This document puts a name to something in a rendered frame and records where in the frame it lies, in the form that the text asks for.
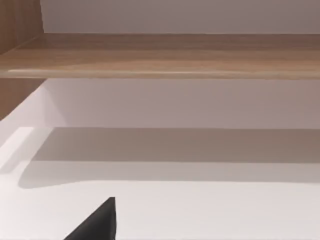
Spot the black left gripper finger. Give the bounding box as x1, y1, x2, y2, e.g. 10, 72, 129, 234
62, 196, 117, 240

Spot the wooden open shelf unit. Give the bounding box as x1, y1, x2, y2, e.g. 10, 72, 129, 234
0, 0, 320, 122

